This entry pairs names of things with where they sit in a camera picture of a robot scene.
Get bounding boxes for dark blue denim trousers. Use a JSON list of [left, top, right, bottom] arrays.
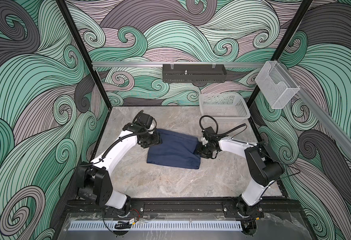
[[146, 129, 201, 170]]

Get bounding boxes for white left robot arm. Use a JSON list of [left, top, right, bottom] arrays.
[[75, 123, 161, 212]]

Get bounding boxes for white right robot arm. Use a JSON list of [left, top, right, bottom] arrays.
[[195, 137, 284, 218]]

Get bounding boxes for white perforated plastic basket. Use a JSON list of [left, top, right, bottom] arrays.
[[199, 92, 250, 123]]

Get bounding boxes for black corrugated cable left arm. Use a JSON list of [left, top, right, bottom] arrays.
[[101, 109, 158, 160]]

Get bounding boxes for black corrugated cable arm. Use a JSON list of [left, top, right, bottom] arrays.
[[199, 115, 248, 140], [101, 109, 158, 160]]

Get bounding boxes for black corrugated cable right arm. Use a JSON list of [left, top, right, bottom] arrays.
[[199, 115, 248, 140]]

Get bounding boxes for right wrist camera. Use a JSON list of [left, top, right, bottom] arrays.
[[202, 127, 216, 140]]

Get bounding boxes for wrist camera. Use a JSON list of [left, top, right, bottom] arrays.
[[137, 113, 154, 129], [202, 127, 216, 140]]

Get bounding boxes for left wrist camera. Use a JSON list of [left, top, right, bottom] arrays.
[[137, 113, 154, 129]]

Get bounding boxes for black perforated wall tray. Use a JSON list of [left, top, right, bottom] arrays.
[[162, 64, 227, 84]]

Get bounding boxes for clear plastic wall bin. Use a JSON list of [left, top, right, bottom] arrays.
[[255, 61, 300, 109]]

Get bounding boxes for aluminium back wall rail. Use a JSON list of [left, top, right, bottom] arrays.
[[92, 61, 266, 69]]

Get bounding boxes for aluminium wall rail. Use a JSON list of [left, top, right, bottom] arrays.
[[92, 61, 266, 69], [283, 66, 351, 160]]

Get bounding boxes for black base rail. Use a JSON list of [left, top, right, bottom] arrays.
[[61, 197, 303, 220]]

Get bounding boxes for white slotted cable duct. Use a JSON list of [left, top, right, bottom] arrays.
[[68, 220, 242, 232]]

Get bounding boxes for black corner frame post left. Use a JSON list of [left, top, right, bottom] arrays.
[[56, 0, 112, 112]]

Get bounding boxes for black corner frame post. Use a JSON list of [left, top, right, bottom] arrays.
[[56, 0, 112, 112], [247, 1, 312, 108]]

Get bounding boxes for black corner frame post right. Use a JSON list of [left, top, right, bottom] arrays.
[[247, 1, 312, 108]]

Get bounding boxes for aluminium right wall rail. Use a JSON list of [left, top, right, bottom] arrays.
[[283, 66, 351, 160]]

